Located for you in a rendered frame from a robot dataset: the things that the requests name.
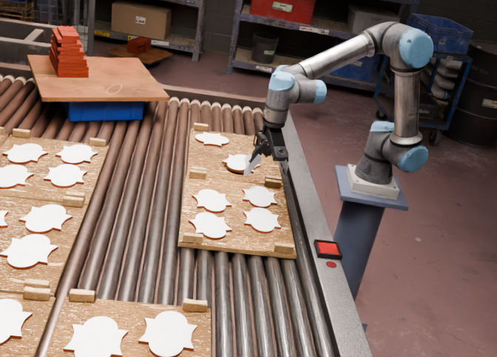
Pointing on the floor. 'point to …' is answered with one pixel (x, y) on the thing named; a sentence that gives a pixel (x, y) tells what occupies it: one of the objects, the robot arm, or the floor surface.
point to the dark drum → (475, 99)
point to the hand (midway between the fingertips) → (265, 177)
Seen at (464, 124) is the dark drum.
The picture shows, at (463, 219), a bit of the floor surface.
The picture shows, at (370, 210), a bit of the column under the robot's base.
